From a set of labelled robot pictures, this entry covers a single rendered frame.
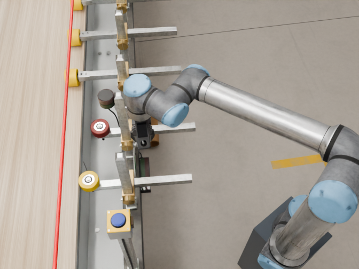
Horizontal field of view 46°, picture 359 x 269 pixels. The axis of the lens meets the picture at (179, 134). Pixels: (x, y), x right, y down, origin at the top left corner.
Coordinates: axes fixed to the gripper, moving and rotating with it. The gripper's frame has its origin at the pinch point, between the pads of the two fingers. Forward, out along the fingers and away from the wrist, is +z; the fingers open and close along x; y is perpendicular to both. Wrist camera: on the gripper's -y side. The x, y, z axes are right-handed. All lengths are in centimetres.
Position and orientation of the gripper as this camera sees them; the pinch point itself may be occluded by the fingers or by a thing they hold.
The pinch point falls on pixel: (143, 144)
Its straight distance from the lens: 166.4
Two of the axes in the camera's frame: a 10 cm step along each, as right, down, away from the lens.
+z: -0.1, 5.2, 8.5
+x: -10.0, 0.7, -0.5
